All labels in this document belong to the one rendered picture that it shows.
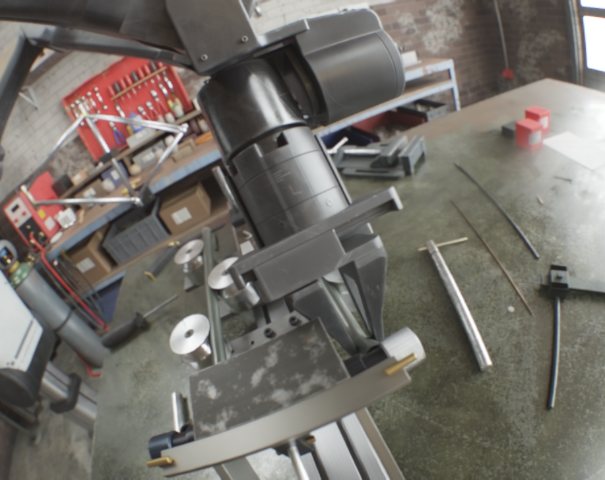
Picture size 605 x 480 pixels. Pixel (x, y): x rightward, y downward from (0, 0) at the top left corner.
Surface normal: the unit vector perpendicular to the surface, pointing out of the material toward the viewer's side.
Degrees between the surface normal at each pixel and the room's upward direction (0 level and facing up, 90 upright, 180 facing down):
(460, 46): 90
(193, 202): 91
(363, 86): 102
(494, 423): 0
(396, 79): 108
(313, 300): 81
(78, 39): 67
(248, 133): 62
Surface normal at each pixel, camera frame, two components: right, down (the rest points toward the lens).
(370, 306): 0.25, 0.36
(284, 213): -0.25, 0.22
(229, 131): -0.47, 0.30
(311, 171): 0.49, -0.16
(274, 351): -0.33, -0.75
